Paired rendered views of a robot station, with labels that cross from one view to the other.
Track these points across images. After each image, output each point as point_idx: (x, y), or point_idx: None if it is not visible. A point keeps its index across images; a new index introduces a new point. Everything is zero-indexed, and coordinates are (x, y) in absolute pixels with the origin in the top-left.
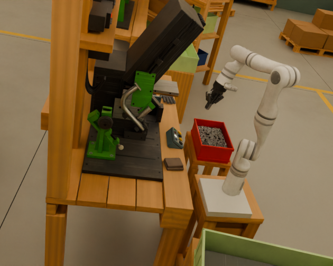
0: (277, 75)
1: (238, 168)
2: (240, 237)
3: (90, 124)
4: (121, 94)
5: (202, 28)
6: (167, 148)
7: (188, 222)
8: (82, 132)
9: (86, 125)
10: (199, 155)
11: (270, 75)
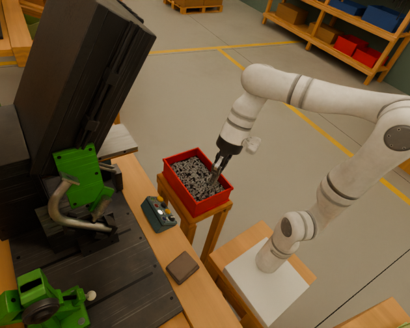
0: None
1: (288, 252)
2: None
3: (11, 256)
4: (42, 191)
5: (152, 35)
6: (157, 235)
7: None
8: (2, 287)
9: (4, 263)
10: (195, 213)
11: (381, 133)
